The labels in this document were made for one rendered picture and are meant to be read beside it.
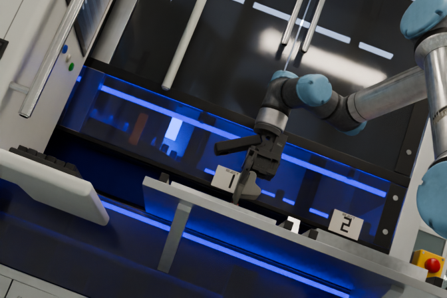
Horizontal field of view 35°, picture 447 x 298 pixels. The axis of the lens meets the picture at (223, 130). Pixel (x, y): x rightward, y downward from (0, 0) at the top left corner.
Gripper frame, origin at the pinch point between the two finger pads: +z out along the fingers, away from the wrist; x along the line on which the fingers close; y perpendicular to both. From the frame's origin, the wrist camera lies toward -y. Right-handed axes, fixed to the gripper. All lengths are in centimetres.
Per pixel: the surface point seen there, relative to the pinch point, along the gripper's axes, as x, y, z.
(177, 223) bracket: -7.4, -10.4, 11.1
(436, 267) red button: 16, 57, -6
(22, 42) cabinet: -35, -51, -7
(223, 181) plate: 19.8, -3.4, -8.2
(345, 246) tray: -15.1, 25.9, 3.8
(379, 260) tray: -15.1, 33.9, 4.1
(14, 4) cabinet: -35, -56, -14
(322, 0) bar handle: 13, 5, -66
